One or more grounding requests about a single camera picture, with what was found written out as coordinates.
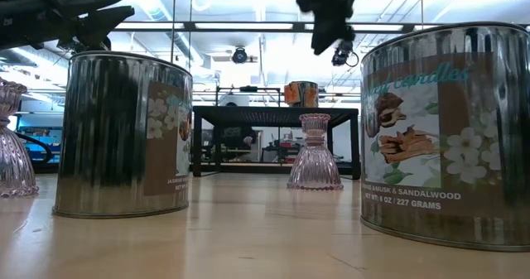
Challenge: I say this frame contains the silver candle tin jasmine label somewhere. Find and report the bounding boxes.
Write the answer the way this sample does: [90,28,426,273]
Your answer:
[52,50,195,219]

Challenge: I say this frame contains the silver candle tin orange label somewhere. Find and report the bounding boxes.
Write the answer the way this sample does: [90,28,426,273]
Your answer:
[283,80,320,108]

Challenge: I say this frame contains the person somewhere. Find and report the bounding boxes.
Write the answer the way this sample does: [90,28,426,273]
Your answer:
[219,101,258,152]

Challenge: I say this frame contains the silver candle tin sandalwood label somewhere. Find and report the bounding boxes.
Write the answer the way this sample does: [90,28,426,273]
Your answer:
[359,21,530,253]

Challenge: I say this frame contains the black camera with cable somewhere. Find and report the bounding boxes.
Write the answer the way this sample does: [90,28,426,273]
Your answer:
[330,38,359,69]

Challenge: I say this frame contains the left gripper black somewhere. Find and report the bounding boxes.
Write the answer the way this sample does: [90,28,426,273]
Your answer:
[0,0,136,51]

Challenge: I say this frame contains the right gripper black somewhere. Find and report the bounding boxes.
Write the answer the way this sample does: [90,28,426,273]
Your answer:
[294,0,364,56]

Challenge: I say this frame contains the black overhead camera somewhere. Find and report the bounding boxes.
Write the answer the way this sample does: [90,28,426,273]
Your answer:
[231,46,249,65]

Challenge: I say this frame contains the black mesh metal shelf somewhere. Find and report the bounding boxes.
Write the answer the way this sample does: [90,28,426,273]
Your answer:
[191,105,362,180]

